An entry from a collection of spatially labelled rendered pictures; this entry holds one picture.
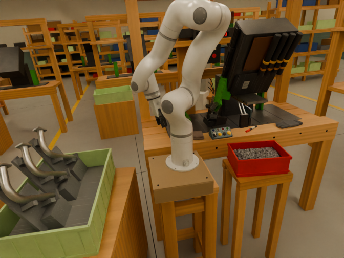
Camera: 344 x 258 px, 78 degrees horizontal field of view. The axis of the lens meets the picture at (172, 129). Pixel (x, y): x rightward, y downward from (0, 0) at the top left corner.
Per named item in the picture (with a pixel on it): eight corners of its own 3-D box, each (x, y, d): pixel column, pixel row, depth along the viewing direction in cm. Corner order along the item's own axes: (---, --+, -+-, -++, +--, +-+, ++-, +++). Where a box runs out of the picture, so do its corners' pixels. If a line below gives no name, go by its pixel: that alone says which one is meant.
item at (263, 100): (267, 104, 151) (267, 100, 150) (246, 106, 149) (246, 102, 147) (241, 90, 186) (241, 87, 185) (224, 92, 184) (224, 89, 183)
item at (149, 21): (166, 77, 841) (161, 13, 749) (87, 86, 786) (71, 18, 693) (163, 74, 890) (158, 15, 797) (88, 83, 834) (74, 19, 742)
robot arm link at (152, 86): (151, 93, 107) (162, 88, 114) (143, 67, 104) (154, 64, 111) (140, 95, 112) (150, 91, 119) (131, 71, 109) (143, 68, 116)
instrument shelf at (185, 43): (275, 39, 177) (276, 34, 175) (169, 47, 165) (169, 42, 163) (259, 38, 199) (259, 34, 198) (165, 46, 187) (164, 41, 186)
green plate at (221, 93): (228, 106, 166) (236, 80, 158) (218, 105, 164) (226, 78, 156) (222, 102, 176) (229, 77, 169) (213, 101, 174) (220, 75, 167)
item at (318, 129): (334, 139, 168) (339, 122, 162) (146, 169, 148) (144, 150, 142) (320, 132, 181) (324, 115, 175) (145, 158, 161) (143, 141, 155)
